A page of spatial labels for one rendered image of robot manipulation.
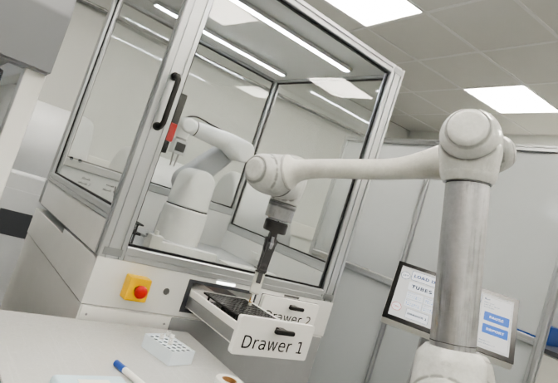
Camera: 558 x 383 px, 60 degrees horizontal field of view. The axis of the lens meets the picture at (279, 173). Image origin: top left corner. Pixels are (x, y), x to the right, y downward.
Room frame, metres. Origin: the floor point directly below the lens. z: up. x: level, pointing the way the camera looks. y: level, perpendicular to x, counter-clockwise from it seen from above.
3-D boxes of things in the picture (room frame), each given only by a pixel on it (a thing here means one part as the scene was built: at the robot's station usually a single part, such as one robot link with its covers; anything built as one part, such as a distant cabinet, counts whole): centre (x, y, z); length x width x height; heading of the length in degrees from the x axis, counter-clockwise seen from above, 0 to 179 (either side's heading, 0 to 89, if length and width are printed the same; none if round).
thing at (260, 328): (1.48, -0.14, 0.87); 0.29 x 0.02 x 0.11; 126
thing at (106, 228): (2.15, 0.30, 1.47); 1.02 x 0.95 x 1.04; 126
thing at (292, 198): (1.53, -0.04, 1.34); 0.13 x 0.11 x 0.16; 152
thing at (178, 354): (1.39, 0.14, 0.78); 0.12 x 0.08 x 0.04; 51
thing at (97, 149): (1.86, 0.70, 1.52); 0.87 x 0.01 x 0.86; 36
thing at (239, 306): (1.64, -0.02, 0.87); 0.22 x 0.18 x 0.06; 36
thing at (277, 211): (1.55, -0.04, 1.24); 0.09 x 0.09 x 0.06
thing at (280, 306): (1.93, -0.20, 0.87); 0.29 x 0.02 x 0.11; 126
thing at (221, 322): (1.65, -0.01, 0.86); 0.40 x 0.26 x 0.06; 36
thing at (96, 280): (2.15, 0.31, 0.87); 1.02 x 0.95 x 0.14; 126
